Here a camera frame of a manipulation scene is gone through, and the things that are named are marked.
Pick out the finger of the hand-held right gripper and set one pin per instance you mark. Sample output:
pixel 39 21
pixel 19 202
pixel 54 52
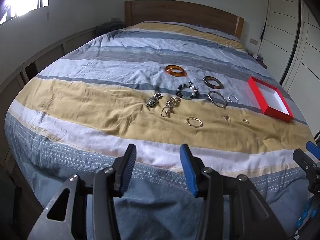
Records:
pixel 313 150
pixel 306 163

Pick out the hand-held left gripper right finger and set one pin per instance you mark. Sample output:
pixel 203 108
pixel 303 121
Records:
pixel 187 165

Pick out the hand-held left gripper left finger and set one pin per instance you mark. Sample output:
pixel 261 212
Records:
pixel 130 165

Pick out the red jewelry box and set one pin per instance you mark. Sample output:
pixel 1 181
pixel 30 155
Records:
pixel 277 116

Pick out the thin silver bangle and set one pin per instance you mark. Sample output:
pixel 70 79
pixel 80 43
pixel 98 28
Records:
pixel 209 97

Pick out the bed with striped duvet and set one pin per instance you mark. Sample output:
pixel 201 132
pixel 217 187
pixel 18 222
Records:
pixel 100 110

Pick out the small twisted silver hoop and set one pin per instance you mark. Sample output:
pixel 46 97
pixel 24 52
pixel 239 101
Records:
pixel 229 98

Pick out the brown marbled bangle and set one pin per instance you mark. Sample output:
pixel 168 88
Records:
pixel 205 82

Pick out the amber bangle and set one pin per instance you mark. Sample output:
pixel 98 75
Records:
pixel 175 74

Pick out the wooden nightstand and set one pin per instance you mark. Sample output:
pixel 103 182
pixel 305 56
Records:
pixel 262 65

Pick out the white wardrobe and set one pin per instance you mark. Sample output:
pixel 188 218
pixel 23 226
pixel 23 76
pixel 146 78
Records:
pixel 282 17

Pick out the grey cloth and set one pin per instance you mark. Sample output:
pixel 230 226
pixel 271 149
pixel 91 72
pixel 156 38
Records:
pixel 110 27

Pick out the low bedside shelf unit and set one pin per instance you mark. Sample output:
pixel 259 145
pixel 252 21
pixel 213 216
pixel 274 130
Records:
pixel 37 60

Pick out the wooden headboard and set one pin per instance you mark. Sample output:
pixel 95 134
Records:
pixel 175 12

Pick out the wall socket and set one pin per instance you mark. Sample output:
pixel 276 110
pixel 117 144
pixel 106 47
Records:
pixel 253 41

